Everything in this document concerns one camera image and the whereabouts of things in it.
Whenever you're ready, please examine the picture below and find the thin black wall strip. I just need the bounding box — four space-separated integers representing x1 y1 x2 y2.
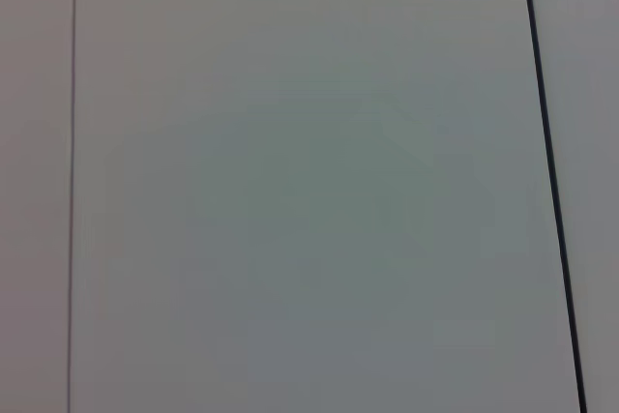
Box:
518 0 588 413

